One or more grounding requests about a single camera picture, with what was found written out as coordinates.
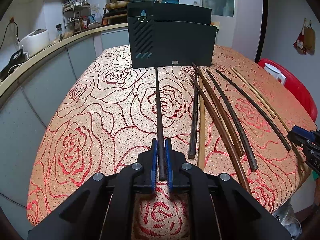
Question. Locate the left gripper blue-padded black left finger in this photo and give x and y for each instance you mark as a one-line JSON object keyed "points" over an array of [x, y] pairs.
{"points": [[136, 178]]}

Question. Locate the red plastic chair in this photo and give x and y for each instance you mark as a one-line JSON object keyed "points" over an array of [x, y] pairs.
{"points": [[296, 87]]}

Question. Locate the rose patterned tablecloth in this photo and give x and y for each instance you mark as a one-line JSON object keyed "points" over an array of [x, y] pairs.
{"points": [[109, 117]]}

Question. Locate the black device on counter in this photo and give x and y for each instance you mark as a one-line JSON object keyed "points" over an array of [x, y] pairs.
{"points": [[16, 60]]}

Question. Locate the dark green utensil holder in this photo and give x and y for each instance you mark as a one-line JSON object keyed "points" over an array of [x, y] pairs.
{"points": [[169, 34]]}

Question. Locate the white electric kettle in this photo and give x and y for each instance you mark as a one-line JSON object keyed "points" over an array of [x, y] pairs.
{"points": [[276, 73]]}

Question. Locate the dark wooden chopstick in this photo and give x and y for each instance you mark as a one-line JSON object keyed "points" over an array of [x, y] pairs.
{"points": [[161, 150]]}

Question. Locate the wok on stove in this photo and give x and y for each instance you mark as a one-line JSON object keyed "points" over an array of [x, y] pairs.
{"points": [[116, 4]]}

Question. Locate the white rice cooker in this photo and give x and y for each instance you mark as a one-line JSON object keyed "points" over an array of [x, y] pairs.
{"points": [[35, 42]]}

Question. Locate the light bamboo chopstick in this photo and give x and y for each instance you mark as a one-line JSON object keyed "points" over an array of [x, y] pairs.
{"points": [[202, 136]]}

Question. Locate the black brown chopstick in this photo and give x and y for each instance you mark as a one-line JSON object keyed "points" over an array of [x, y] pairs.
{"points": [[244, 139]]}

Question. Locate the hanging red cloth decoration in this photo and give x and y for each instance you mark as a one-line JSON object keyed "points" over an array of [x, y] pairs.
{"points": [[306, 40]]}

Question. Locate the metal spice rack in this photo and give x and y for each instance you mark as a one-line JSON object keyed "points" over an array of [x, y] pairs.
{"points": [[74, 11]]}

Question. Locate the dark brown short chopstick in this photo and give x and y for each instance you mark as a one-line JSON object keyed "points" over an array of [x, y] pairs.
{"points": [[193, 132]]}

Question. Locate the long reddish brown chopstick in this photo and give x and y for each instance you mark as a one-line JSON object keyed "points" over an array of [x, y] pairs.
{"points": [[226, 140]]}

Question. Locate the pale bamboo chopstick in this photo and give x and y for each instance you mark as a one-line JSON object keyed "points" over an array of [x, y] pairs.
{"points": [[265, 103]]}

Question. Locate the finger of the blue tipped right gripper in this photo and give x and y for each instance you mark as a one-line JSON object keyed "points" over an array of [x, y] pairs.
{"points": [[300, 136]]}

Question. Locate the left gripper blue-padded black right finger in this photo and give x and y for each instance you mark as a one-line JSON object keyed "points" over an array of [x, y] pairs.
{"points": [[186, 178]]}

